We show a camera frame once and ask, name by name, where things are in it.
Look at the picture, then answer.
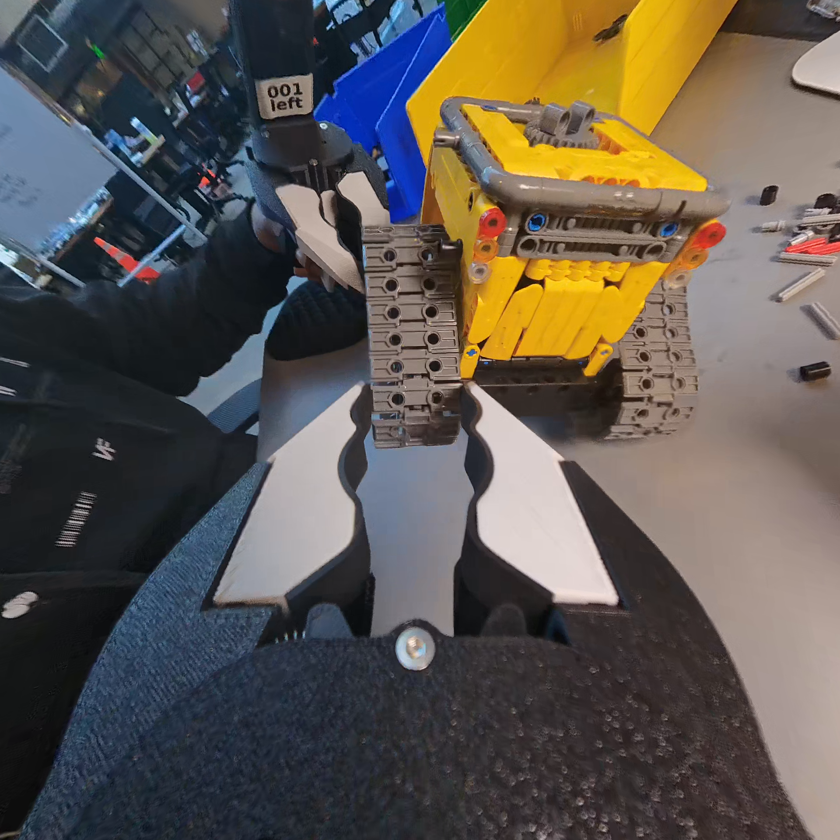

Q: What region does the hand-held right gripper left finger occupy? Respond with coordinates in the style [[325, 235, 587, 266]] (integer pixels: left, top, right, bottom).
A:
[[213, 382, 379, 641]]

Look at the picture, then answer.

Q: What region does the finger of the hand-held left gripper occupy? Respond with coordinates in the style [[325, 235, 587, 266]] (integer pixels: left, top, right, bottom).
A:
[[274, 182, 366, 294], [328, 172, 392, 231]]

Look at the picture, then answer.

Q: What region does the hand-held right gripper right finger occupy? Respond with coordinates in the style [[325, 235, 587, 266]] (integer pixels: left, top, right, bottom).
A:
[[457, 382, 621, 641]]

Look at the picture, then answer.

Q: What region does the grey toy track belt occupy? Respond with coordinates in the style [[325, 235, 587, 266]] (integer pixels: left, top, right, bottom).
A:
[[361, 223, 466, 449], [604, 282, 700, 441]]

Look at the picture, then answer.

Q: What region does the yellow building-block toy vehicle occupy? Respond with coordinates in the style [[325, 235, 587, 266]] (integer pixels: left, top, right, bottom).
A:
[[420, 95, 731, 395]]

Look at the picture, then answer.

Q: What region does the grey desk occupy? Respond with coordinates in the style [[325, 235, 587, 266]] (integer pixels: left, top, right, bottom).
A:
[[255, 13, 840, 840]]

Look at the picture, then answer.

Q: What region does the person's left hand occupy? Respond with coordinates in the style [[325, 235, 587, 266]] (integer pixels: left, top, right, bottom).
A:
[[251, 199, 324, 282]]

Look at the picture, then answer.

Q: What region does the blue plastic storage bin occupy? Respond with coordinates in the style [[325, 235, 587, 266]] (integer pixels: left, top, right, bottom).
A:
[[314, 5, 455, 225]]

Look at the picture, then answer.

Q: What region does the black quilted pad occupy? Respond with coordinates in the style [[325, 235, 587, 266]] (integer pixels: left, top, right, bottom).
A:
[[264, 282, 370, 363]]

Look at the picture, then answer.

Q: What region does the green plastic storage bin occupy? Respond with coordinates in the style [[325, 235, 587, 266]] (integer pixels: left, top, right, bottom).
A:
[[445, 0, 490, 42]]

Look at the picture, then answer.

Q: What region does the orange traffic cone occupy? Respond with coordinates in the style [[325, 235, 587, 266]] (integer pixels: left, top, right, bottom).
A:
[[94, 236, 161, 284]]

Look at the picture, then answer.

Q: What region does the yellow plastic storage bin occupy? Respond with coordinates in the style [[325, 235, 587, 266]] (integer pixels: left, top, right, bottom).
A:
[[406, 0, 741, 227]]

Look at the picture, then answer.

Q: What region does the white partition board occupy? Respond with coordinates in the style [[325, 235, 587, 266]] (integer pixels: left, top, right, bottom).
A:
[[0, 66, 210, 290]]

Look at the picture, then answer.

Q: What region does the pile of small building pieces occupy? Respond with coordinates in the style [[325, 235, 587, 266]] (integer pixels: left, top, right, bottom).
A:
[[760, 185, 840, 383]]

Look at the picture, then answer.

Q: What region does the white monitor stand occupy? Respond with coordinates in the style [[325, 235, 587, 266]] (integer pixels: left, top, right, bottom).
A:
[[791, 31, 840, 99]]

